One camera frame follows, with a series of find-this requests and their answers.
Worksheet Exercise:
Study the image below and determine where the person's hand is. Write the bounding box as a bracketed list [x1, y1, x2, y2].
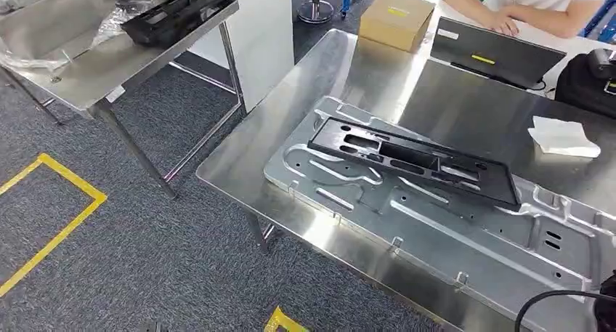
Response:
[486, 9, 521, 37]

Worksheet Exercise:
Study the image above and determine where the black plastic frame panel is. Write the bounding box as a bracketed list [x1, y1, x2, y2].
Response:
[307, 116, 522, 206]

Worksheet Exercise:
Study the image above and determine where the black laptop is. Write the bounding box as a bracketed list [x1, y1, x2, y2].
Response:
[429, 15, 568, 91]

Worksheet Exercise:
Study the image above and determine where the white desk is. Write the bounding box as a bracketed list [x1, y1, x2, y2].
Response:
[402, 0, 616, 100]

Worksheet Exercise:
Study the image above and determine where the black bag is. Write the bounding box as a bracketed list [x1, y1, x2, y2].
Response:
[554, 48, 616, 120]

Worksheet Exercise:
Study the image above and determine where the cardboard box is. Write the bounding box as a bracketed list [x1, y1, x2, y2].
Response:
[358, 0, 437, 54]

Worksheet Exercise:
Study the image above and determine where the white folded cloth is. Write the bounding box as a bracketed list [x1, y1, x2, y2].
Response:
[527, 116, 602, 159]

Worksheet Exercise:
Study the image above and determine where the stamped metal plate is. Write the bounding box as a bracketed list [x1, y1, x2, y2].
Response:
[263, 96, 616, 316]

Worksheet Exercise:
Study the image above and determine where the white cabinet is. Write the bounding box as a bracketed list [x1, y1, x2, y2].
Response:
[187, 0, 296, 114]

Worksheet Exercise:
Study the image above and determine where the large steel table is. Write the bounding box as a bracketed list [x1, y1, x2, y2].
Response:
[196, 28, 616, 332]

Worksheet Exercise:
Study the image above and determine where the stack of black plastic panels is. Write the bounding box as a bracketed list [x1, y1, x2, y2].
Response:
[120, 0, 238, 49]

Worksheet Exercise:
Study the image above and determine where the yellow floor tape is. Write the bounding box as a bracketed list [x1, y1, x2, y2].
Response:
[263, 307, 309, 332]
[0, 153, 108, 298]

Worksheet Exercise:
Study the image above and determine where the clear plastic bag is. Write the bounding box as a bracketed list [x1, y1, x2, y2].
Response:
[0, 0, 155, 71]

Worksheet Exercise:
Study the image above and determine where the small steel table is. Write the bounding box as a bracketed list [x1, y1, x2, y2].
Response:
[0, 0, 247, 201]

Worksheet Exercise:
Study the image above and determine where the blue metal frame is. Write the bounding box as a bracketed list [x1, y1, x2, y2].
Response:
[580, 0, 616, 44]

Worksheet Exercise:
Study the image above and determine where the chrome stanchion post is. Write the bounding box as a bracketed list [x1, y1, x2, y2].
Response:
[297, 0, 336, 25]

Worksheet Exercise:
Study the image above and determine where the black cable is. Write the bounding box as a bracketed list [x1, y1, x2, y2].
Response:
[514, 289, 616, 332]

